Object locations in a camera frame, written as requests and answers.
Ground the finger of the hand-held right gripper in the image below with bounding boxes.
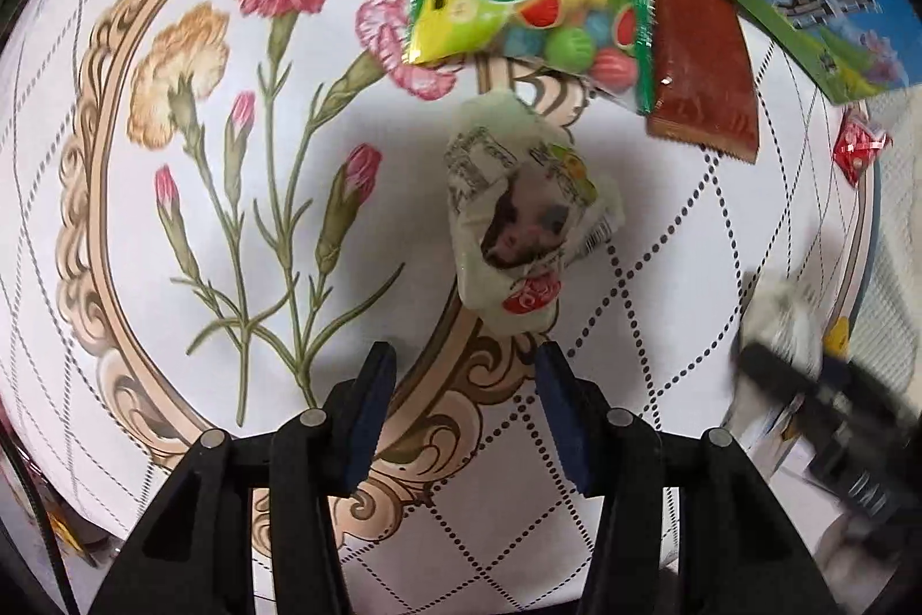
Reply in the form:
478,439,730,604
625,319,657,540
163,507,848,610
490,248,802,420
738,341,829,403
825,356,909,425

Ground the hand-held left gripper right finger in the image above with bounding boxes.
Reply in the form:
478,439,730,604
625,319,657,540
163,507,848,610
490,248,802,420
534,342,840,615

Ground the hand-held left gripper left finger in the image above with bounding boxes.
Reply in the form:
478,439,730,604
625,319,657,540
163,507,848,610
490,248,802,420
86,341,399,615

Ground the white cow print packet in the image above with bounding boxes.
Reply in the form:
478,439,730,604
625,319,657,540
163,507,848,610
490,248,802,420
444,90,626,335

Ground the small red snack packet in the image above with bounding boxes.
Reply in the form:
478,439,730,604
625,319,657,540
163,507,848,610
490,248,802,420
832,111,889,187

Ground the brown snack packet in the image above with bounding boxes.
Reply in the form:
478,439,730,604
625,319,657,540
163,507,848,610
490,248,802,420
644,0,761,164

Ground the white floral quilt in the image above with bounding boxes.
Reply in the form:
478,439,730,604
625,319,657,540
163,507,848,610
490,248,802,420
0,0,887,612

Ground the white textured blanket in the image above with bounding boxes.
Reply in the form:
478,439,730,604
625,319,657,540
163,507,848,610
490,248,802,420
860,85,922,386

